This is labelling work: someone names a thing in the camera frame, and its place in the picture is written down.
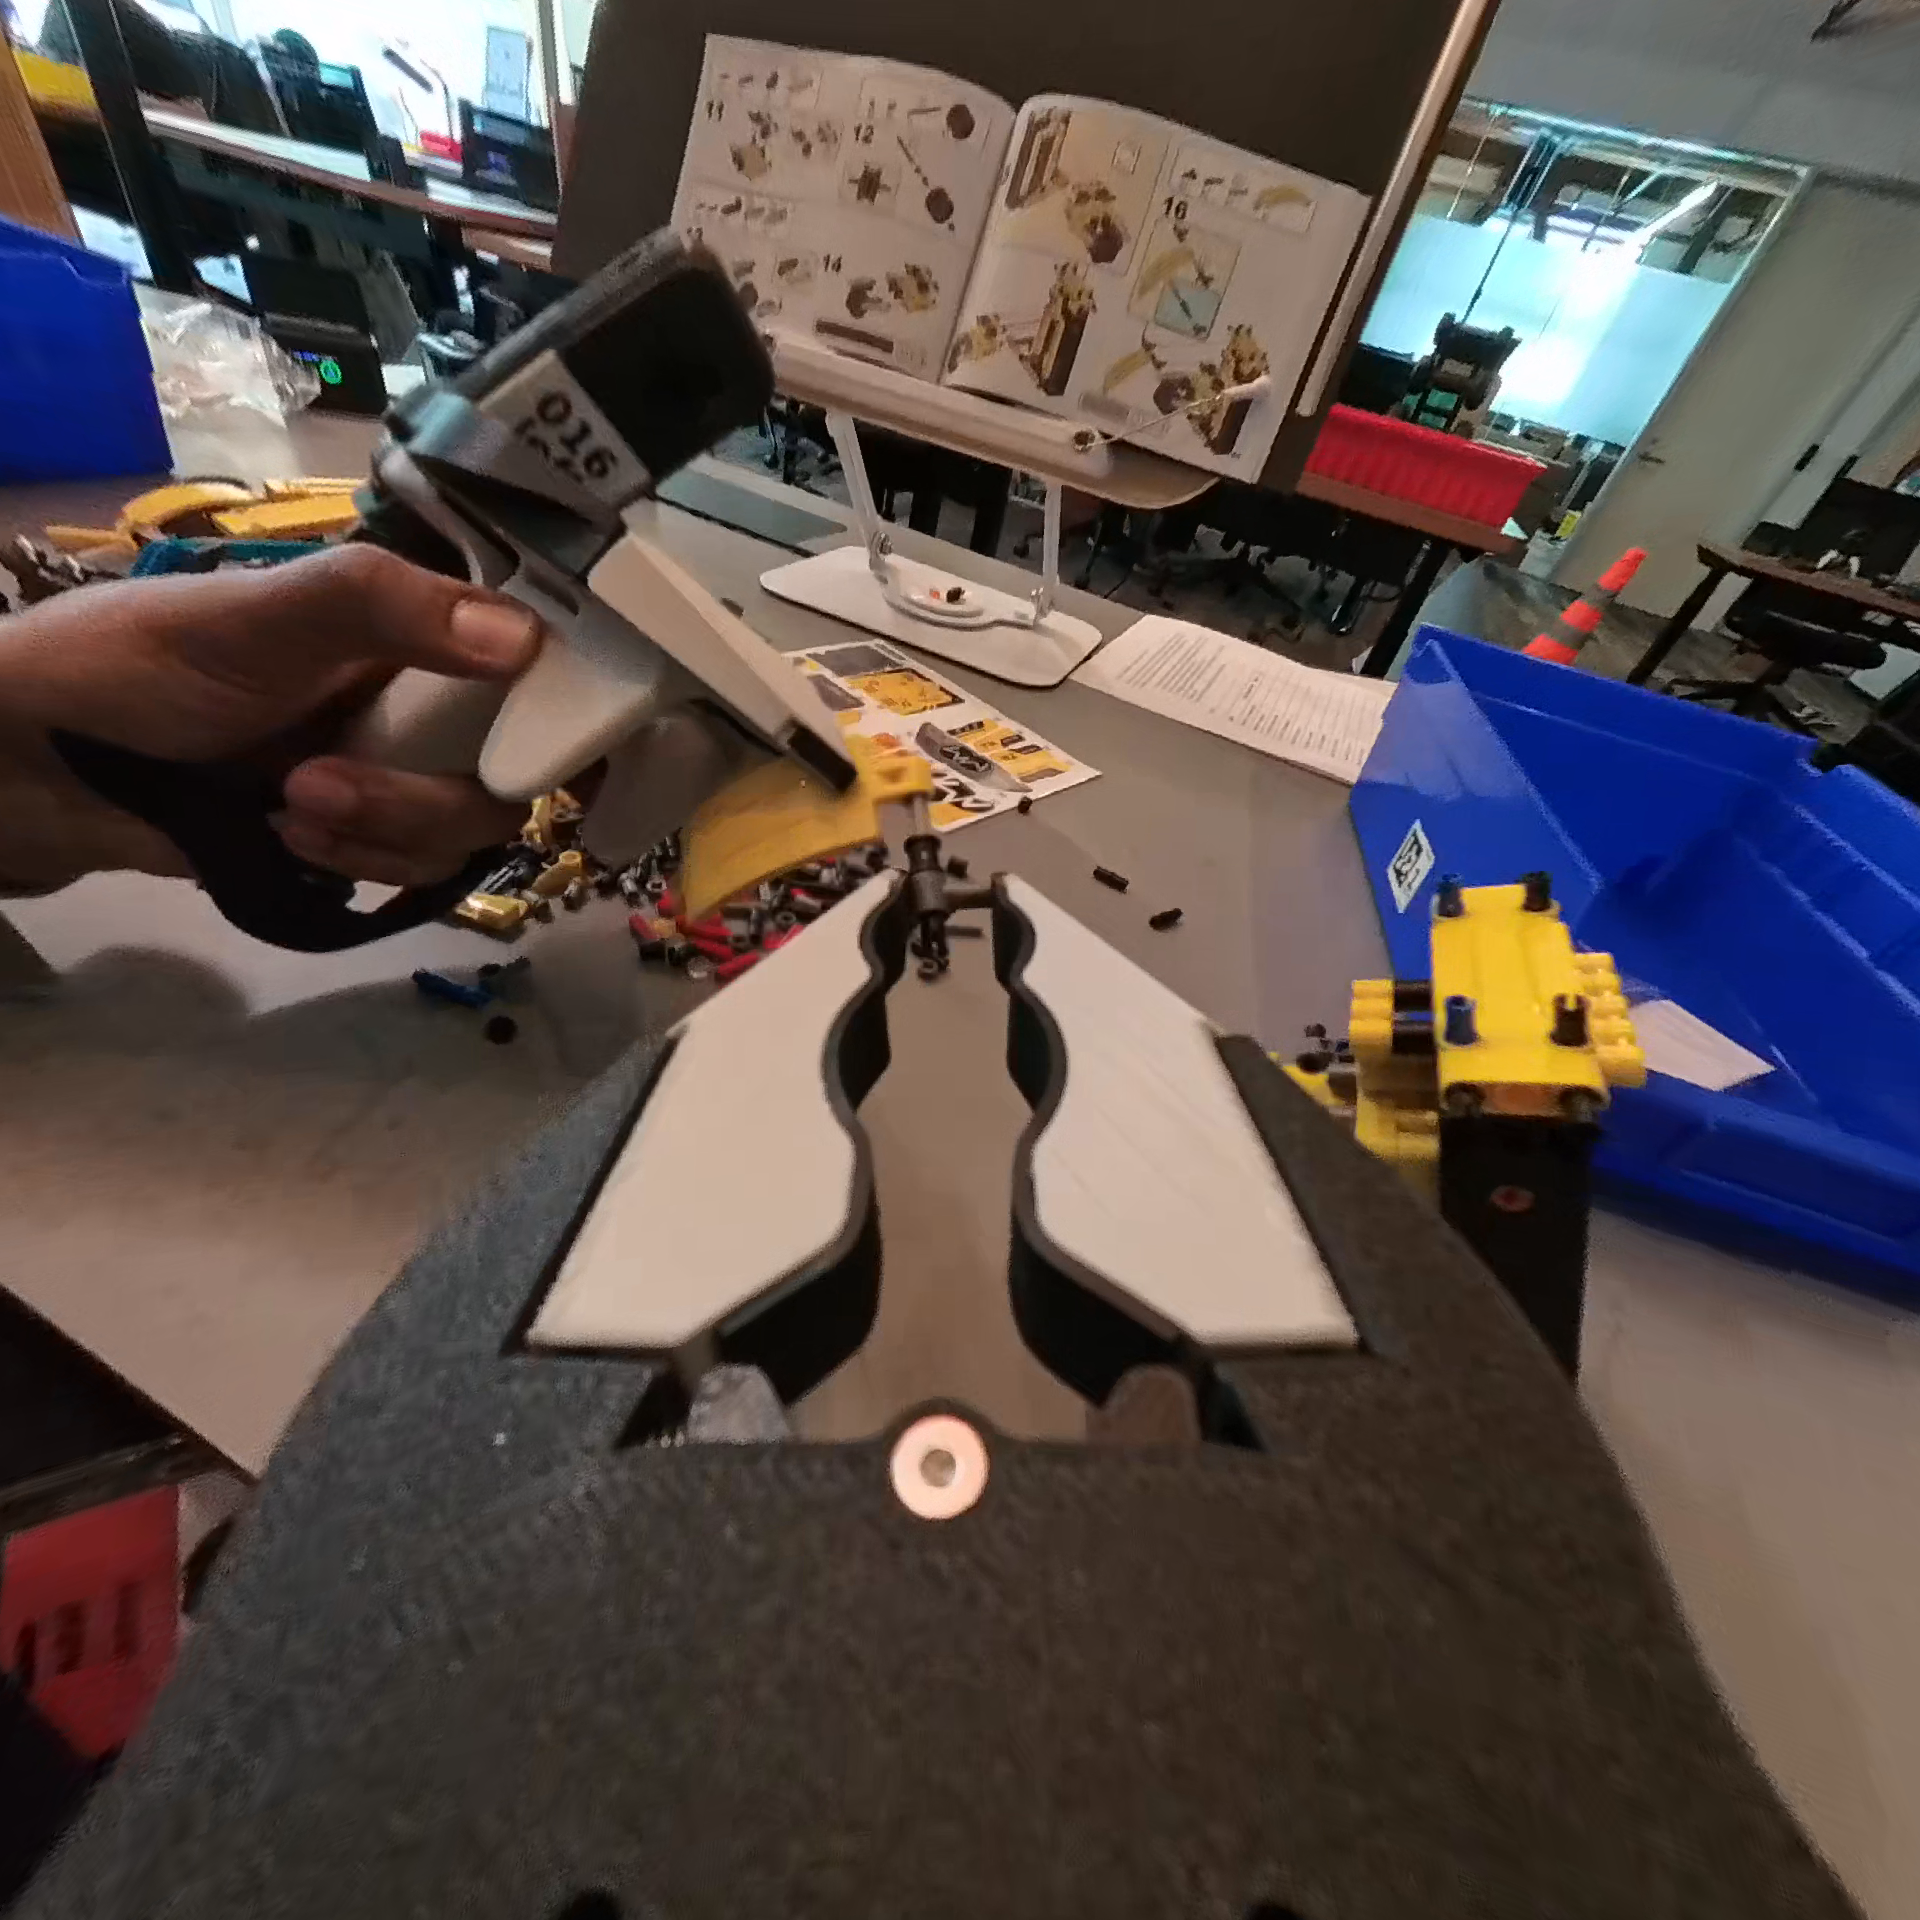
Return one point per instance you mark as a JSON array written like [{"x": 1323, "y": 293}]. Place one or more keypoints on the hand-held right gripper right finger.
[{"x": 1184, "y": 1202}]

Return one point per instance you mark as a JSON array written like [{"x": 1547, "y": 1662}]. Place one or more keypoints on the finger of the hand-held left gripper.
[
  {"x": 676, "y": 797},
  {"x": 720, "y": 629}
]

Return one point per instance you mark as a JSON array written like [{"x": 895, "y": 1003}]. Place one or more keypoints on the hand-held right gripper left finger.
[{"x": 691, "y": 1202}]

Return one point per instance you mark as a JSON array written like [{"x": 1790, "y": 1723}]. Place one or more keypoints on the yellow curved panel piece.
[{"x": 764, "y": 841}]

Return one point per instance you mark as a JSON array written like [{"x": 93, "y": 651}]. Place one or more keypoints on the pile of toy brick pieces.
[{"x": 705, "y": 939}]

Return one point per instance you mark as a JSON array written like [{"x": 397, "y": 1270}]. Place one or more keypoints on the grey axle pin piece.
[{"x": 931, "y": 886}]

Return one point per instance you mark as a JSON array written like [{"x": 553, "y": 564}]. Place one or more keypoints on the person's left hand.
[{"x": 196, "y": 675}]

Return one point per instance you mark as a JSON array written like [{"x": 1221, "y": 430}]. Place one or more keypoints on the instruction booklet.
[{"x": 839, "y": 195}]

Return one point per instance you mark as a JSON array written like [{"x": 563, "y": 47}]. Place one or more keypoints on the yellow black sticker sheet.
[{"x": 990, "y": 750}]

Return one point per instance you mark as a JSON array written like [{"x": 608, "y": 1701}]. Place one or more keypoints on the blue pin piece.
[{"x": 443, "y": 986}]

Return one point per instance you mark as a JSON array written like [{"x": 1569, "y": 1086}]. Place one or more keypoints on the white book stand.
[{"x": 1037, "y": 653}]

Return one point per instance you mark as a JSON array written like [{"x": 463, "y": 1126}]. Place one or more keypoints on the black block stand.
[{"x": 1517, "y": 1277}]

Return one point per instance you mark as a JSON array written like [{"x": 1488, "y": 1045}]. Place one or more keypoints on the yellow toy brick model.
[{"x": 1501, "y": 991}]

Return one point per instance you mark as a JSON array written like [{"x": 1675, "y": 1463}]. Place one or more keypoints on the black device with green light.
[{"x": 285, "y": 390}]

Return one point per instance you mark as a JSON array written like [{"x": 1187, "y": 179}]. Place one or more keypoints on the clear plastic bags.
[{"x": 211, "y": 361}]

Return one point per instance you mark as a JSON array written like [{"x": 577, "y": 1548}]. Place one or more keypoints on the white printed paper sheet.
[{"x": 1244, "y": 699}]

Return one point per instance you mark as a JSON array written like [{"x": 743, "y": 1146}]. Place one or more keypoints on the white paper slip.
[{"x": 1703, "y": 1044}]

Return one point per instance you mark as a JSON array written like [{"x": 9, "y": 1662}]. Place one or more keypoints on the dark grey backboard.
[{"x": 1200, "y": 76}]

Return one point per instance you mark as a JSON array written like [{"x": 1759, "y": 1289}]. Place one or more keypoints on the blue plastic bin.
[
  {"x": 77, "y": 361},
  {"x": 1725, "y": 841}
]

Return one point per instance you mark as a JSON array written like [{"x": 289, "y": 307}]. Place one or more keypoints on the red plastic bin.
[{"x": 1424, "y": 466}]

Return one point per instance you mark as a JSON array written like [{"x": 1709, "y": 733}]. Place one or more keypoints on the orange traffic cone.
[{"x": 1599, "y": 599}]

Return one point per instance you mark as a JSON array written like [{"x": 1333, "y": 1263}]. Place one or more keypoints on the red plastic object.
[{"x": 89, "y": 1621}]

